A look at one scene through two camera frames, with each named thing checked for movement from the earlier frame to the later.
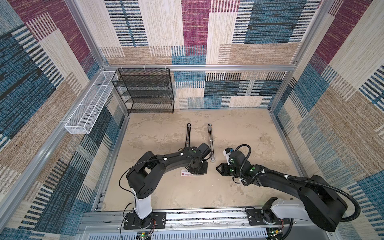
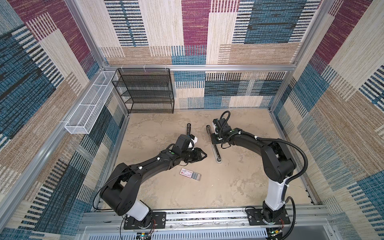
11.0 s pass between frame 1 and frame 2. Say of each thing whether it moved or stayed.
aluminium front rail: stayed
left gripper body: moved
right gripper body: moved
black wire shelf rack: stayed
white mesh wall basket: stayed
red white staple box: stayed
